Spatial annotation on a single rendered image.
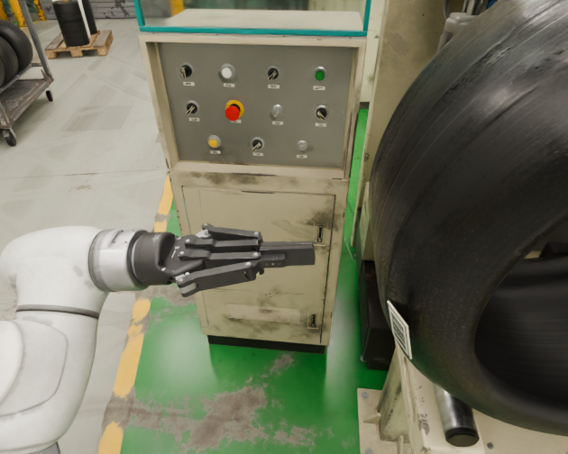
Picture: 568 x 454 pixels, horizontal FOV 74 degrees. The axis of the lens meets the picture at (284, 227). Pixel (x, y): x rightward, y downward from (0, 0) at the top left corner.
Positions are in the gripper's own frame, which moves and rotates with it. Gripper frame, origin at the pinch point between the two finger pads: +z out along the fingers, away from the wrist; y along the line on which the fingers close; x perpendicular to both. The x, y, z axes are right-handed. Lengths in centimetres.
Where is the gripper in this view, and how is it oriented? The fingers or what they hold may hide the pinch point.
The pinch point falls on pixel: (288, 253)
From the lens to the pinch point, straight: 50.2
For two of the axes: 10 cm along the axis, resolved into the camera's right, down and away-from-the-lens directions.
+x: 1.4, 7.9, 6.0
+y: 1.0, -6.1, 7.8
